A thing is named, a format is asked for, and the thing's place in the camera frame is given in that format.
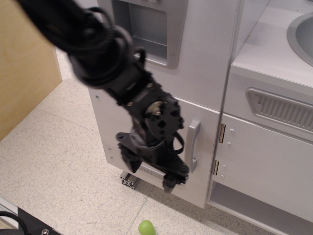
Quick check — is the grey ice dispenser recess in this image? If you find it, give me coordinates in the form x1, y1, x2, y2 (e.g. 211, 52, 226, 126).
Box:
98, 0, 188, 69

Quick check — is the grey toy sink basin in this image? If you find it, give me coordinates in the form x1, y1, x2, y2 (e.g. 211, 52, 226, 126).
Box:
287, 12, 313, 66

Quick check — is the upper brass hinge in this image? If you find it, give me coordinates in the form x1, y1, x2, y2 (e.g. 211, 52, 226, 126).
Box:
219, 123, 226, 143

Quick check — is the black braided cable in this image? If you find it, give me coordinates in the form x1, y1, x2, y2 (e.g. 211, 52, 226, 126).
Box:
0, 210, 26, 235

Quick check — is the silver fridge door handle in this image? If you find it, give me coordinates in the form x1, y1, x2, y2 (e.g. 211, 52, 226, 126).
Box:
184, 119, 201, 173

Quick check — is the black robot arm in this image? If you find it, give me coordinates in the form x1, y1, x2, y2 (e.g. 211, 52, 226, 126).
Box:
18, 0, 189, 193

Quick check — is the aluminium profile foot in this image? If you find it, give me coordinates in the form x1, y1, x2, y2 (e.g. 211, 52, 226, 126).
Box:
120, 171, 140, 190

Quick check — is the lower brass hinge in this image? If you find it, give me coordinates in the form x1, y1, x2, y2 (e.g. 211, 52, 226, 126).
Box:
213, 160, 219, 175

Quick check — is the aluminium extrusion rail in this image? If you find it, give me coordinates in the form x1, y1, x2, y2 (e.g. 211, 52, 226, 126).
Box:
0, 197, 19, 229

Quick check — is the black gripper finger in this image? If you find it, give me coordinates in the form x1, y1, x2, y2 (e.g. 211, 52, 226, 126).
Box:
119, 146, 143, 173
163, 173, 188, 193

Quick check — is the brass hinge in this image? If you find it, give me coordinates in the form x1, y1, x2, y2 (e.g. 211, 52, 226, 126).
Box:
213, 160, 219, 175
219, 123, 226, 143

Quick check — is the green toy ball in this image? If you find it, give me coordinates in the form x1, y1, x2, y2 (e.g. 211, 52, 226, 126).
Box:
138, 220, 156, 235

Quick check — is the plywood panel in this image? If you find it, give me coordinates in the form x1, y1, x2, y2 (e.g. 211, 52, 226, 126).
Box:
0, 0, 62, 139

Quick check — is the grey vent panel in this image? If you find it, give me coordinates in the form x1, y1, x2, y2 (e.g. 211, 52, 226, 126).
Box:
246, 88, 313, 133

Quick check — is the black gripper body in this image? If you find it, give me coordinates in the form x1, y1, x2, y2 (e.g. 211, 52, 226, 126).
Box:
116, 132, 189, 176

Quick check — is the white toy fridge cabinet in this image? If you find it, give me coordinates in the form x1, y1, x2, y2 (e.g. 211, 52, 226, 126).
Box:
87, 0, 242, 209

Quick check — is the white toy kitchen counter unit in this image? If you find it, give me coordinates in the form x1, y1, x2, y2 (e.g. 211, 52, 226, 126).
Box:
208, 0, 313, 235

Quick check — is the white fridge door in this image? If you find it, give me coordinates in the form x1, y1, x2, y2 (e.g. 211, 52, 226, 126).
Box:
87, 87, 221, 209

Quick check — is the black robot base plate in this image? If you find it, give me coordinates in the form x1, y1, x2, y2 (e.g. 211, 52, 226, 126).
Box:
18, 208, 61, 235

